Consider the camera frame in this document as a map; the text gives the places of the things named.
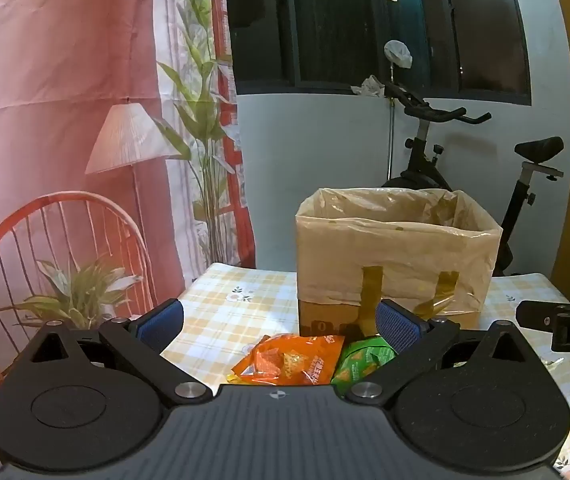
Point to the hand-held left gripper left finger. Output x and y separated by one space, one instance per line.
157 327

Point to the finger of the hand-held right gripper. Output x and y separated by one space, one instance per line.
540 316

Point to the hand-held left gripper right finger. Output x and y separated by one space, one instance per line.
397 327

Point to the green snack bag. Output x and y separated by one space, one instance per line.
360 360

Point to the cardboard box with plastic liner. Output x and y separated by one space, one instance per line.
395 260

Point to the orange snack bag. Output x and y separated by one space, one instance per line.
285 355

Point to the black exercise bike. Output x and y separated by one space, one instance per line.
422 160

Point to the thin metal pole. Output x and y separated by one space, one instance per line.
391 135

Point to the crumpled white plastic bag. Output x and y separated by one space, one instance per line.
369 86

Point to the dark window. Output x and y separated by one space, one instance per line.
315 25

